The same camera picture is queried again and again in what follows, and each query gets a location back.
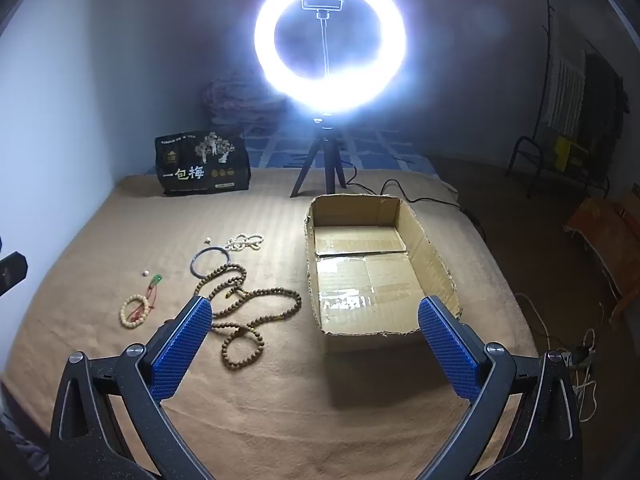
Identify black metal rack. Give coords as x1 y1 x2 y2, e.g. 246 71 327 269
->
506 0 628 201

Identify blue patterned bedsheet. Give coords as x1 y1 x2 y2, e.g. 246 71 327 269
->
147 125 436 176

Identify dark hanging clothes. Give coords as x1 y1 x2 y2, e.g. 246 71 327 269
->
582 52 628 161

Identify cream bead bracelet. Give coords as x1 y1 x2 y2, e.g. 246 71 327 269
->
119 295 153 330

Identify black tripod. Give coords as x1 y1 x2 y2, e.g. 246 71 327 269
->
291 115 348 198

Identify orange cloth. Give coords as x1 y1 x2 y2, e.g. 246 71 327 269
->
564 187 640 331

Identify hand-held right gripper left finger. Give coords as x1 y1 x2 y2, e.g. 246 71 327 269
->
48 295 213 480

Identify cardboard box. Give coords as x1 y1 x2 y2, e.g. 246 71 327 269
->
305 194 462 356

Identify white ring light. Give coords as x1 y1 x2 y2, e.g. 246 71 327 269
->
254 0 407 117

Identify red string green pendant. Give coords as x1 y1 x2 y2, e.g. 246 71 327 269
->
127 272 165 323

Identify brown wooden bead necklace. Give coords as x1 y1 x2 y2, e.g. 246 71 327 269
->
192 264 303 372

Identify blue bangle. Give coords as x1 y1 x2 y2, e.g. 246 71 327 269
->
189 246 232 278

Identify folded patterned quilt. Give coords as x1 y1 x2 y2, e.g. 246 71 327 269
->
202 77 296 136

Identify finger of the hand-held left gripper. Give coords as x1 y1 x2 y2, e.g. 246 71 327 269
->
0 252 27 295

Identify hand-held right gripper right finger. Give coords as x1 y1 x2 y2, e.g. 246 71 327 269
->
417 295 583 480

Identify black snack bag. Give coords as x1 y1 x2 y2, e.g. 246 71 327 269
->
154 130 251 197

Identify power strip with cables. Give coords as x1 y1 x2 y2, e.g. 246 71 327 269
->
512 292 601 421

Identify white bead necklace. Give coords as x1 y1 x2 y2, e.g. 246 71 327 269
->
223 232 264 252

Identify black power cable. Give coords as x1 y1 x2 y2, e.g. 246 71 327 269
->
345 162 488 241

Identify white striped cloth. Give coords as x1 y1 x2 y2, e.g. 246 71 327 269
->
545 42 586 136

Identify white power strip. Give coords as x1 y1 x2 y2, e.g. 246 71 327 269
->
560 345 596 367

